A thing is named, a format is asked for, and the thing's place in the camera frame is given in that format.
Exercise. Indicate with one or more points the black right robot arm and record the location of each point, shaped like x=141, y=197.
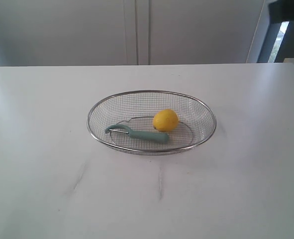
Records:
x=281, y=11

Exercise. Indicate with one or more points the teal handled peeler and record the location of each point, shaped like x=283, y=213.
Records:
x=158, y=137

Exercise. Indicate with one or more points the window with grey frame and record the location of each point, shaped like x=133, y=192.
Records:
x=272, y=42

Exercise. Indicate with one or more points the oval wire mesh basket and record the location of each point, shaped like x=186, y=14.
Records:
x=136, y=109

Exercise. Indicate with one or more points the white cabinet doors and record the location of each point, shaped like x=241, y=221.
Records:
x=128, y=32

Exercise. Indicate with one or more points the yellow lemon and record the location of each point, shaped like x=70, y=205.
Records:
x=165, y=120

